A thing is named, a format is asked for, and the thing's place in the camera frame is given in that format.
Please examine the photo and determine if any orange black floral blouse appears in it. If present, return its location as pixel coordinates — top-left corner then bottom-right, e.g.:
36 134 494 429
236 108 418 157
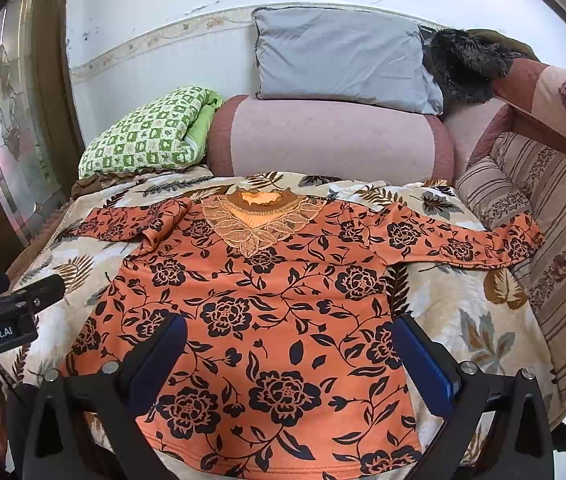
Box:
66 190 544 479

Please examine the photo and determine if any beige leaf pattern blanket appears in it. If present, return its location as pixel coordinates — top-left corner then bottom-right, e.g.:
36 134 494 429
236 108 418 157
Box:
0 164 564 480

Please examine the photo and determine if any large striped brown quilt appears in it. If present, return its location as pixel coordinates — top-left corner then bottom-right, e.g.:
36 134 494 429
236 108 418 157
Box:
490 132 566 405

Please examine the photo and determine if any stained glass wooden door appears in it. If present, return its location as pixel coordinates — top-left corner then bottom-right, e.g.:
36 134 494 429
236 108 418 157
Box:
0 0 84 272

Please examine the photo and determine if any striped brown beige cushion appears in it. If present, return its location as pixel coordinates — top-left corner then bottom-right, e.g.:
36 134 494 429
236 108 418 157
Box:
456 156 533 230

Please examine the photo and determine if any green white patterned pillow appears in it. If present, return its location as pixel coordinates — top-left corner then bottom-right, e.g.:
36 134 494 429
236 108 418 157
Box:
78 86 223 179

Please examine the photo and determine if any pink bolster cushion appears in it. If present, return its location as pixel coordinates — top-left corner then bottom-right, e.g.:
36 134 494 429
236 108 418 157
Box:
207 96 454 185

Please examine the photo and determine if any pink padded headboard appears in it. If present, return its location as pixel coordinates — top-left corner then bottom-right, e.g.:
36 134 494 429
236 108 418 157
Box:
466 58 566 166

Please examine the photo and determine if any black fur garment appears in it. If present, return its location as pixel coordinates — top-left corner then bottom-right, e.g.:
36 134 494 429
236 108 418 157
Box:
424 28 518 104

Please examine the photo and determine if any grey pillow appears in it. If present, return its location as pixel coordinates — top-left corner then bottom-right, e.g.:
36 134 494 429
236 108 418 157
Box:
251 6 444 115

